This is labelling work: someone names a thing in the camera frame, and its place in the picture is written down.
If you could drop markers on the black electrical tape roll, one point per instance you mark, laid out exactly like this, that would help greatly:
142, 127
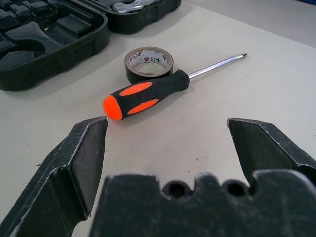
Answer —
130, 71

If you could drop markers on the black tool case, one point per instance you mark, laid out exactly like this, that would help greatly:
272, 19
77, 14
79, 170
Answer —
74, 44

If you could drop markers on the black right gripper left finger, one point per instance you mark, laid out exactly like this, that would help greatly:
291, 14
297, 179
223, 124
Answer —
61, 172

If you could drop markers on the silver head hammer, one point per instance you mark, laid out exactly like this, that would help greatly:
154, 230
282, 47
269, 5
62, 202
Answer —
128, 6

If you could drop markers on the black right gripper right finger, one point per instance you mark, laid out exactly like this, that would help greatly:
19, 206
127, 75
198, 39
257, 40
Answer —
271, 148

